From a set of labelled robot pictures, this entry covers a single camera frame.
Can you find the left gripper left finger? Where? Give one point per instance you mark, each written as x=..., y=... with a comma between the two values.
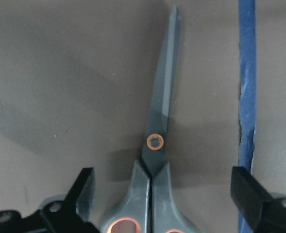
x=70, y=215

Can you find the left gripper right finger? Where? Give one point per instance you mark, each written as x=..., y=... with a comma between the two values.
x=263, y=212

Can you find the grey orange scissors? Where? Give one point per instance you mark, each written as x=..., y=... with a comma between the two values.
x=149, y=203

